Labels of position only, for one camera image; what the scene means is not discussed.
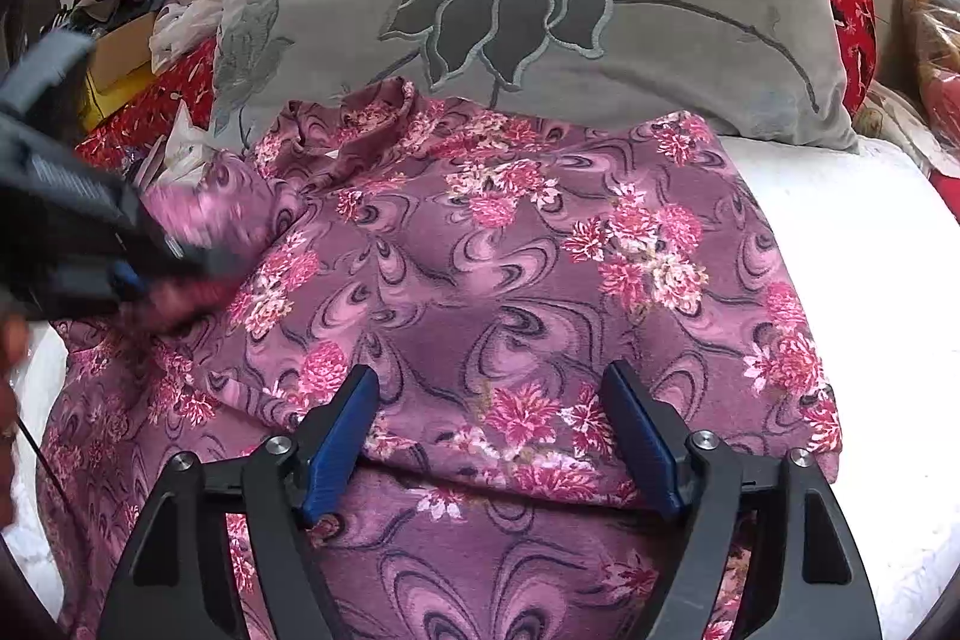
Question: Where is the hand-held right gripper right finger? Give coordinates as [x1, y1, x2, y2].
[602, 360, 882, 640]

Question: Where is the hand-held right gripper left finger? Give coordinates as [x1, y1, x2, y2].
[97, 364, 381, 640]

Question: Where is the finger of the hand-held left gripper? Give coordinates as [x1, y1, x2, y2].
[112, 212, 252, 315]

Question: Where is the purple pink floral garment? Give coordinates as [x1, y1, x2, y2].
[37, 77, 845, 640]

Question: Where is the person's left hand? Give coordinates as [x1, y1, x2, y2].
[0, 310, 32, 525]

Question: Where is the white crumpled cloth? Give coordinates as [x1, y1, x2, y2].
[145, 104, 215, 191]

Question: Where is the red floral blanket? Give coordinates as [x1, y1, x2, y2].
[75, 40, 218, 172]

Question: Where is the cardboard box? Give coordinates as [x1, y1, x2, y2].
[82, 14, 162, 94]

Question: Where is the white plastic bag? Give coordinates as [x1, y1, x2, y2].
[148, 0, 226, 70]

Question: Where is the white bed sheet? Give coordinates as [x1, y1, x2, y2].
[0, 130, 960, 640]

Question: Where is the plain red cushion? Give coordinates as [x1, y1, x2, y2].
[928, 166, 960, 225]

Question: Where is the clear plastic bag with items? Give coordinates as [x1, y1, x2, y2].
[895, 0, 960, 176]

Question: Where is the thin black cable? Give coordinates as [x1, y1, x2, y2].
[13, 413, 65, 506]

